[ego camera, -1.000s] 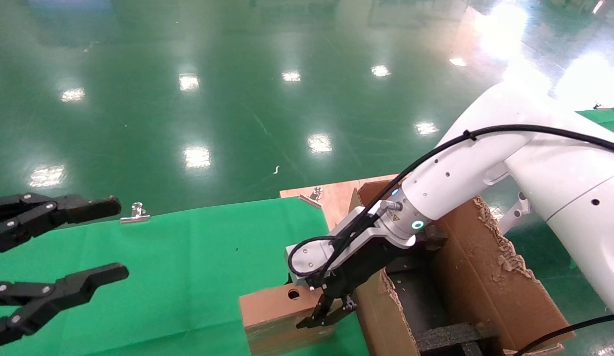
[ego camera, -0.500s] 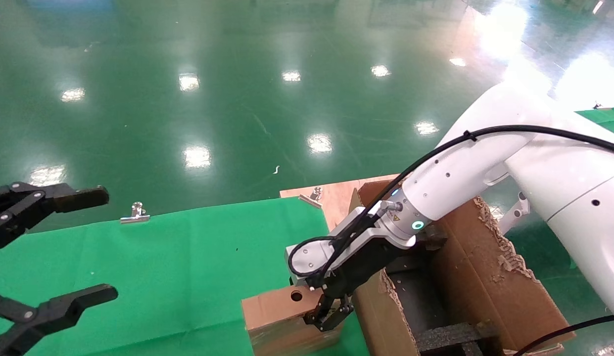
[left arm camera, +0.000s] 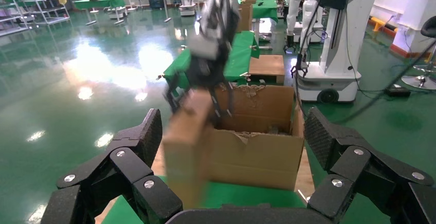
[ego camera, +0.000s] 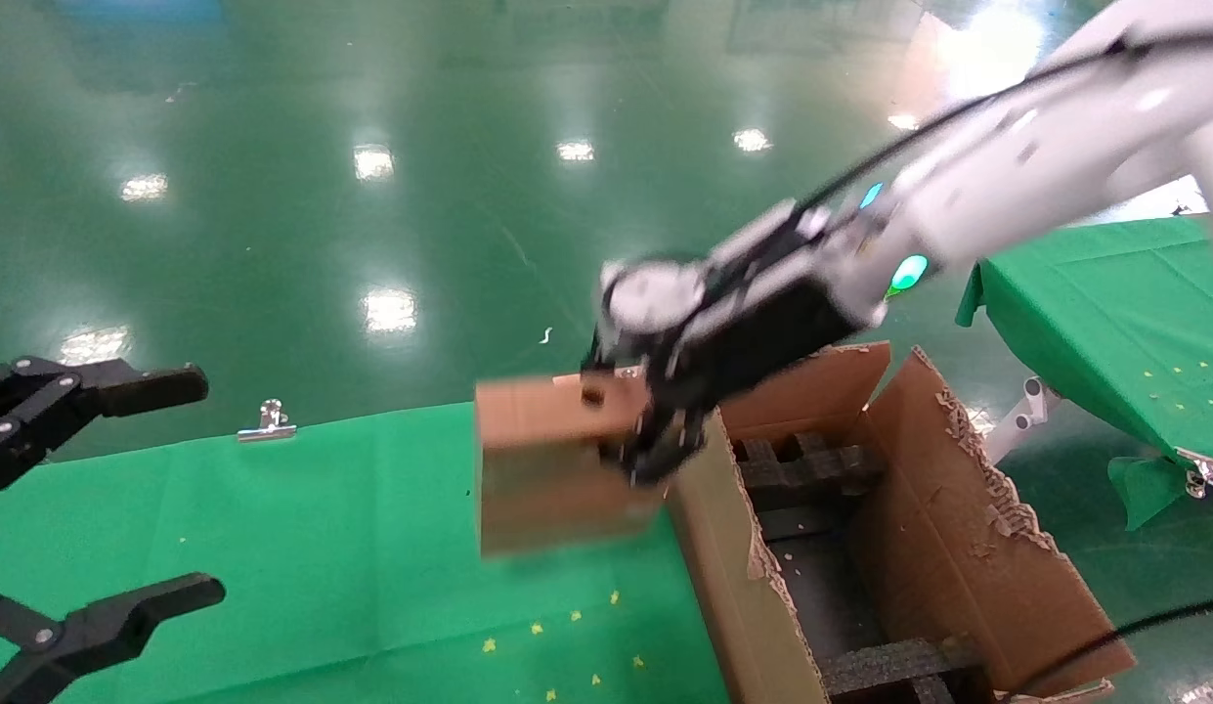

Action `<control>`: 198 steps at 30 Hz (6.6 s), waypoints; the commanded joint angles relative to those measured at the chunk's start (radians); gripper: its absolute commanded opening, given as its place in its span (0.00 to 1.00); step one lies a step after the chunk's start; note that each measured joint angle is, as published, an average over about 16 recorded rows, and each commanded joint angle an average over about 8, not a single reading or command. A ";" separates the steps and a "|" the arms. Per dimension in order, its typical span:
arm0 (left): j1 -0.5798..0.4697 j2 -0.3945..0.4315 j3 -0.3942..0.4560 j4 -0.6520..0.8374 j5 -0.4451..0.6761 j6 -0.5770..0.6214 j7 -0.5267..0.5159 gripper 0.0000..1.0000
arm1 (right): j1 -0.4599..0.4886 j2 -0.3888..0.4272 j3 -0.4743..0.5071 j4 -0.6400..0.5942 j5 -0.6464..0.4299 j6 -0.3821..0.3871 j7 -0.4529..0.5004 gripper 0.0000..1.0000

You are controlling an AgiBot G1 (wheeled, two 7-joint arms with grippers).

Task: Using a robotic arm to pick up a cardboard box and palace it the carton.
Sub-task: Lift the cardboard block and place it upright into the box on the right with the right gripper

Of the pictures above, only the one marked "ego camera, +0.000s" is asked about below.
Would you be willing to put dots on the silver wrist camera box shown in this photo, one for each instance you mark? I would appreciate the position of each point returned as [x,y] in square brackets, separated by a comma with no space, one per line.
[655,293]

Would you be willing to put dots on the small brown cardboard box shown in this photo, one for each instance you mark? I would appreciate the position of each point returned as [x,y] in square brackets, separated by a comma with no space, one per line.
[547,489]

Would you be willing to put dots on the small green table cloth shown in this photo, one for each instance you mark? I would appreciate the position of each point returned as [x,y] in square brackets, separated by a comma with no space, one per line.
[1104,313]

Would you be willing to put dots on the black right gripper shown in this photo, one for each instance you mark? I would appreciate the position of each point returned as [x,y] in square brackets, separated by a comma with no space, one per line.
[762,332]

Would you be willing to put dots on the white metal table leg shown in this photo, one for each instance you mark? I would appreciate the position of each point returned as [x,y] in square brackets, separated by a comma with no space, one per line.
[1021,416]

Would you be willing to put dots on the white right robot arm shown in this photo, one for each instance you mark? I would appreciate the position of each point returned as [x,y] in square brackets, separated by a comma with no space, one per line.
[1056,147]

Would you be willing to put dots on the large green table cloth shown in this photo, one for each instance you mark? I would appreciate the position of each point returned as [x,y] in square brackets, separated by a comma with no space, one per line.
[274,548]

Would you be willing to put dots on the grey camera mounting bracket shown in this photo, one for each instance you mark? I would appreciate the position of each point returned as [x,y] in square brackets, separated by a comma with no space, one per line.
[762,235]

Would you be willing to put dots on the silver binder clip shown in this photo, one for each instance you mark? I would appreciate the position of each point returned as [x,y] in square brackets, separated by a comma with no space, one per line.
[1188,208]
[269,425]
[1204,477]

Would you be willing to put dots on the large open cardboard carton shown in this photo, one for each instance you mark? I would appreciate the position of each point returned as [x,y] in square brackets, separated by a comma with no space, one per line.
[958,567]

